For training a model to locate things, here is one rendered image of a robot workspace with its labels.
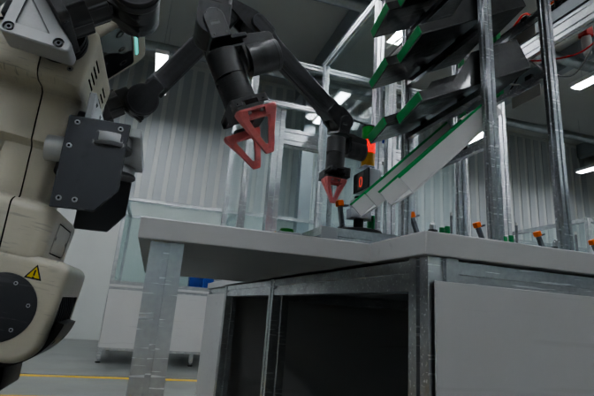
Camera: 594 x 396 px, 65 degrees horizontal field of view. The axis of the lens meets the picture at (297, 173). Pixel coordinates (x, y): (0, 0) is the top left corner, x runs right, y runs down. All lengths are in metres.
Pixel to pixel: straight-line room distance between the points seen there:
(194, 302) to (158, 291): 5.57
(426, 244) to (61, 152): 0.60
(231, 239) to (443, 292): 0.29
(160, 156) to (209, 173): 1.01
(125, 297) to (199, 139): 4.50
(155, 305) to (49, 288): 0.24
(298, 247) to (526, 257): 0.31
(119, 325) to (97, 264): 3.22
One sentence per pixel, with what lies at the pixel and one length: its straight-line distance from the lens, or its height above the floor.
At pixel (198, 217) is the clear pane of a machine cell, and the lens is 6.36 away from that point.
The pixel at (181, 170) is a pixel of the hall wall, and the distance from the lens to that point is 9.59.
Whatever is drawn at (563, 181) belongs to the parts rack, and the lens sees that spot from 1.11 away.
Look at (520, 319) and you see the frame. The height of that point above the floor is 0.76.
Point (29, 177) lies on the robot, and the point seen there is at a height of 0.94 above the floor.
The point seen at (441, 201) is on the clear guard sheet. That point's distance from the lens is 2.87.
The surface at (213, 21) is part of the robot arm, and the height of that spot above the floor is 1.21.
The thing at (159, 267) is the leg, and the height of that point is 0.80.
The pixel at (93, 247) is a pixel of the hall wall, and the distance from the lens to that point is 9.35.
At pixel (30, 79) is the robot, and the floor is 1.10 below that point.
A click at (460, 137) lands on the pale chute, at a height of 1.12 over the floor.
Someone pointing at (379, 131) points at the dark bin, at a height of 1.19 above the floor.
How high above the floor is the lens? 0.75
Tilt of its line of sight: 16 degrees up
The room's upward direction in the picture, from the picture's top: 4 degrees clockwise
